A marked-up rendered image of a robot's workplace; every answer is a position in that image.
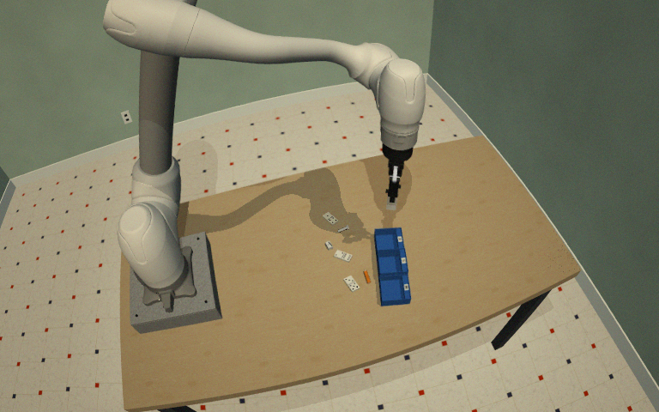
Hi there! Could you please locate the white domino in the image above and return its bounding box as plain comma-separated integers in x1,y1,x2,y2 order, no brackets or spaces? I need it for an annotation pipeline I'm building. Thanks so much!
334,250,353,263
343,276,360,292

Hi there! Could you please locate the blue rack of labelled bins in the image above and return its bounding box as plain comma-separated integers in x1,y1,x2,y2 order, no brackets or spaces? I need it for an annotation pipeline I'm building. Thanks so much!
374,227,411,306

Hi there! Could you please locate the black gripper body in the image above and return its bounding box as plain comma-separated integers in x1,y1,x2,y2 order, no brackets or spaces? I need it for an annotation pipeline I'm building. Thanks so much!
382,144,413,174

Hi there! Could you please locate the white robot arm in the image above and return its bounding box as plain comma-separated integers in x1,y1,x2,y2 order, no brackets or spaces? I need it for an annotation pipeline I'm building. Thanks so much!
103,0,426,312

